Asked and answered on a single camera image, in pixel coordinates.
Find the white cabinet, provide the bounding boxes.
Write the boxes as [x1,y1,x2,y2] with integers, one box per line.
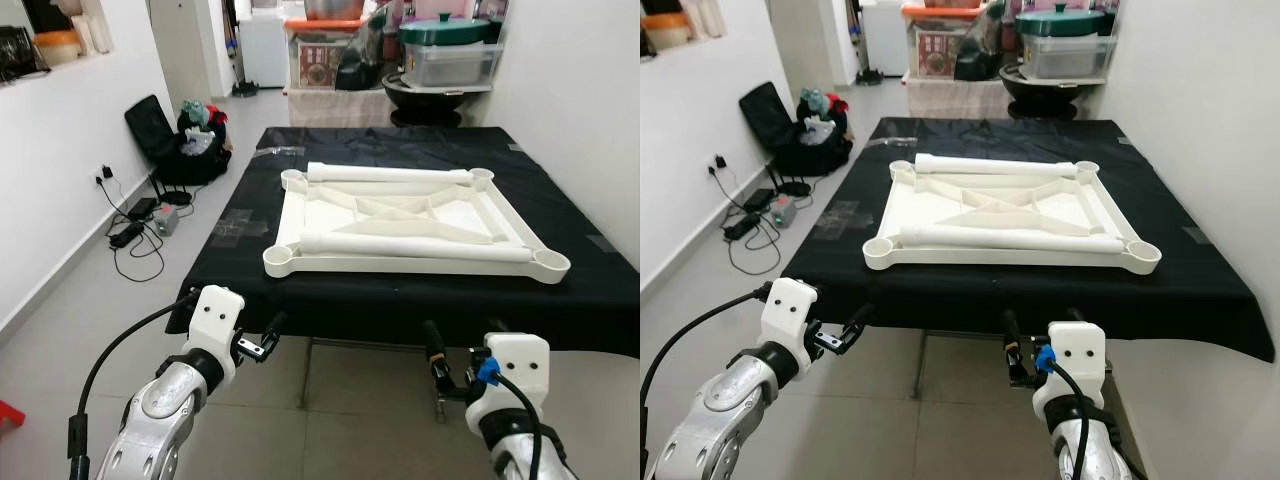
[862,0,913,79]
[238,12,293,89]

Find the clear tape cross patch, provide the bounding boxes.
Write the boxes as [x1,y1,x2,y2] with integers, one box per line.
[810,200,873,239]
[212,205,276,244]

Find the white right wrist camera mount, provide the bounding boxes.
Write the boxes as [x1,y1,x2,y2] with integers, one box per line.
[468,333,551,426]
[1030,320,1109,416]

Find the black mesh item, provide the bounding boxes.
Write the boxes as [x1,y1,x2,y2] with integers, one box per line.
[0,25,49,81]

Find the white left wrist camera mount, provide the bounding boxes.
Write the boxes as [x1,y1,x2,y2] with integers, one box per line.
[757,278,819,376]
[183,285,246,391]

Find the white plastic table leg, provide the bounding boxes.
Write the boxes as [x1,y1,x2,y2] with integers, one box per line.
[898,224,1128,254]
[912,153,1081,179]
[305,162,473,185]
[298,231,534,264]

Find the black wok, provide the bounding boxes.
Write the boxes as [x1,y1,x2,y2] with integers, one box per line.
[1000,62,1081,121]
[382,72,466,128]

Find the metal table frame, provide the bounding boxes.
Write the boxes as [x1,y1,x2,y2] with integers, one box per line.
[910,335,1061,401]
[300,335,481,426]

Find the orange lidded tub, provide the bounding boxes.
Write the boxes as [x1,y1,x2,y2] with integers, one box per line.
[33,30,83,67]
[642,12,693,53]

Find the clear plastic storage container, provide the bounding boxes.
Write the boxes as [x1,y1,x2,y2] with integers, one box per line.
[1020,32,1116,81]
[410,40,504,89]

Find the black plastic bag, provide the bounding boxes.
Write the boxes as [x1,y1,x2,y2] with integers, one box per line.
[335,10,396,93]
[953,3,1011,83]

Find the white stacked cups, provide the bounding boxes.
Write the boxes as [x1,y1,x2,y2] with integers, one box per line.
[72,0,113,56]
[685,0,726,41]

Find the black floor cable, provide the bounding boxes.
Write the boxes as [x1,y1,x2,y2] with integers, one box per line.
[712,165,811,276]
[100,175,196,284]

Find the black tablecloth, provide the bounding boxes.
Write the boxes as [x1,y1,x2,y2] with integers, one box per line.
[165,125,641,359]
[780,117,1276,363]

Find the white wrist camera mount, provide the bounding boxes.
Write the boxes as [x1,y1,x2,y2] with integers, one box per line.
[468,333,551,426]
[757,278,819,376]
[183,285,246,391]
[1030,320,1109,416]

